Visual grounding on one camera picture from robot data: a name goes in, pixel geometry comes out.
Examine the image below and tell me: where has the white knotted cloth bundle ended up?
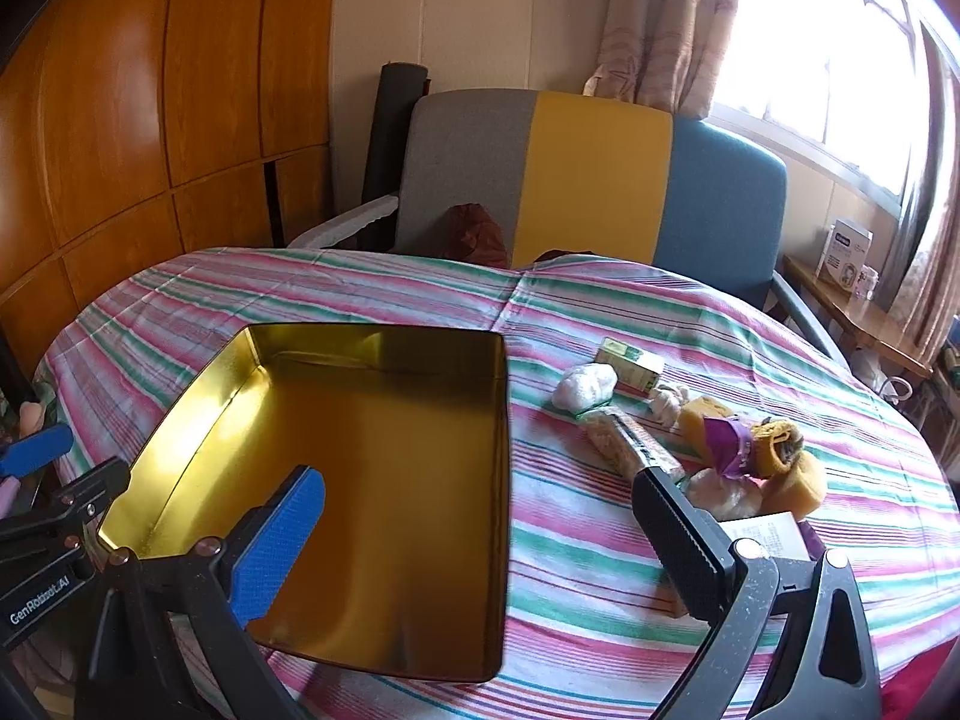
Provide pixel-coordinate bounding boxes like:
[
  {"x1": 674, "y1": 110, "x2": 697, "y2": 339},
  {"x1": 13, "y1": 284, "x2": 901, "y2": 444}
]
[{"x1": 649, "y1": 382, "x2": 690, "y2": 431}]

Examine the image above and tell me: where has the gold metal tin tray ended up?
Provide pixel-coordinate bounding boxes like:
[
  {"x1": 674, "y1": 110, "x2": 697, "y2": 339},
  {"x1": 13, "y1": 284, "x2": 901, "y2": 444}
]
[{"x1": 101, "y1": 323, "x2": 509, "y2": 683}]

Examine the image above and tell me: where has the black rolled mat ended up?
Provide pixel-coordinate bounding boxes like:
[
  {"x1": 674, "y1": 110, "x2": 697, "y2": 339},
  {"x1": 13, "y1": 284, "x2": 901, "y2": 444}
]
[{"x1": 361, "y1": 62, "x2": 430, "y2": 203}]

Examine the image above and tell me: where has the dark red cushion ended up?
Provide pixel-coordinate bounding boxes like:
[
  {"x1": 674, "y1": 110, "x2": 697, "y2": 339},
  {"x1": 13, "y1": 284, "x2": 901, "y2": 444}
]
[{"x1": 428, "y1": 203, "x2": 509, "y2": 268}]

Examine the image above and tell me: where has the purple foil packet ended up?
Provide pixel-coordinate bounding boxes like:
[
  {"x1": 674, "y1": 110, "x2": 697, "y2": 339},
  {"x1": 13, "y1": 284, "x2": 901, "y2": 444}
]
[{"x1": 797, "y1": 520, "x2": 827, "y2": 561}]

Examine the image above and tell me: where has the white blue product box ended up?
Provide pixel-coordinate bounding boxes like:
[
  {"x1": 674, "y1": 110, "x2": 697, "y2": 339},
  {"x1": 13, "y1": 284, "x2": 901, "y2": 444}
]
[{"x1": 817, "y1": 218, "x2": 874, "y2": 293}]

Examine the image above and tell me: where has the pink patterned curtain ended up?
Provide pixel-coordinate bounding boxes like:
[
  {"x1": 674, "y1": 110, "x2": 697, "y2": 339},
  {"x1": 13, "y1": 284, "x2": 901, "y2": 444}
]
[{"x1": 584, "y1": 0, "x2": 739, "y2": 119}]

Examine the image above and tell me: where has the green-edged cracker snack packet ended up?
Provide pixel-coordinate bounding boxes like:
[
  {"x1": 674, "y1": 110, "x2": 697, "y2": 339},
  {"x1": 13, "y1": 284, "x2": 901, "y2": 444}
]
[{"x1": 578, "y1": 405, "x2": 685, "y2": 483}]

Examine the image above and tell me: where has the wooden wardrobe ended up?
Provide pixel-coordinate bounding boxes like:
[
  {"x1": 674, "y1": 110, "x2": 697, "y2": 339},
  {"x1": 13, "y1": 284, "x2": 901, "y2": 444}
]
[{"x1": 2, "y1": 0, "x2": 332, "y2": 372}]

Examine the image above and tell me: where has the purple snack wrapper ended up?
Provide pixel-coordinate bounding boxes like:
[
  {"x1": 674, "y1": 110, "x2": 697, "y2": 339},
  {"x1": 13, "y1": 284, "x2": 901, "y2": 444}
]
[{"x1": 703, "y1": 416, "x2": 754, "y2": 479}]

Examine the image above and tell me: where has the green white small carton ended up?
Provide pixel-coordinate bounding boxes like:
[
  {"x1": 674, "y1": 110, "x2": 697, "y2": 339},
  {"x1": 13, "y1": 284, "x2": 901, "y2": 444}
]
[{"x1": 594, "y1": 337, "x2": 664, "y2": 398}]

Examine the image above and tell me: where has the striped pink green bedsheet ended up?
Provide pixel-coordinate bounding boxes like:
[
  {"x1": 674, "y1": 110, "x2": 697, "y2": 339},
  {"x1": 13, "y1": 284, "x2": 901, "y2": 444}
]
[{"x1": 37, "y1": 249, "x2": 958, "y2": 718}]

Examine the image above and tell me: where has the yellow sponge cake block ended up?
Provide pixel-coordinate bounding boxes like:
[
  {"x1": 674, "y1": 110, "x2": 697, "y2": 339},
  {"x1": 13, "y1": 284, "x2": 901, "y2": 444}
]
[{"x1": 677, "y1": 395, "x2": 736, "y2": 465}]

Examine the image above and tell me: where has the wooden side table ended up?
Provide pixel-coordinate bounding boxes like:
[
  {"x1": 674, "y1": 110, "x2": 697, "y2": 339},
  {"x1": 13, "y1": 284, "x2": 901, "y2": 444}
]
[{"x1": 782, "y1": 255, "x2": 934, "y2": 380}]

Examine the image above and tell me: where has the yellow knitted face toy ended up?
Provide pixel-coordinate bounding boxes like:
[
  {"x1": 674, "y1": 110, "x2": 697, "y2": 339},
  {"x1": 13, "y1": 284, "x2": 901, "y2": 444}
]
[{"x1": 750, "y1": 418, "x2": 804, "y2": 479}]

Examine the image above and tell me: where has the small white pink jar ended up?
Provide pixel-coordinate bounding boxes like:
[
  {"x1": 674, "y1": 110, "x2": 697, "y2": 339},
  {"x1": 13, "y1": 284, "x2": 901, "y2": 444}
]
[{"x1": 853, "y1": 265, "x2": 878, "y2": 301}]

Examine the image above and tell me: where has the white plastic-wrapped ball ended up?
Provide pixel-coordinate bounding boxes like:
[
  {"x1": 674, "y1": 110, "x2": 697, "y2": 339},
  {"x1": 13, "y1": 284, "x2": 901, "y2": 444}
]
[{"x1": 551, "y1": 362, "x2": 619, "y2": 415}]

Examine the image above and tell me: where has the white chair armrest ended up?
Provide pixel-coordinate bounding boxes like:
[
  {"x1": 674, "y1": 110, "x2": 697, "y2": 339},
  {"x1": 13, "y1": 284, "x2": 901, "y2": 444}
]
[{"x1": 288, "y1": 195, "x2": 398, "y2": 250}]

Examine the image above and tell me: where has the white cardboard box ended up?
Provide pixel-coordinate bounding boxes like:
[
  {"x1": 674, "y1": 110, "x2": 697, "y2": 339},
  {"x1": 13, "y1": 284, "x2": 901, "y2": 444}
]
[{"x1": 649, "y1": 509, "x2": 809, "y2": 621}]

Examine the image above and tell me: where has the grey yellow blue chair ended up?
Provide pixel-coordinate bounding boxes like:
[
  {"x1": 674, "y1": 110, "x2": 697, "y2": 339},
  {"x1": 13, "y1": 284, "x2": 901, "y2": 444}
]
[{"x1": 288, "y1": 88, "x2": 850, "y2": 361}]

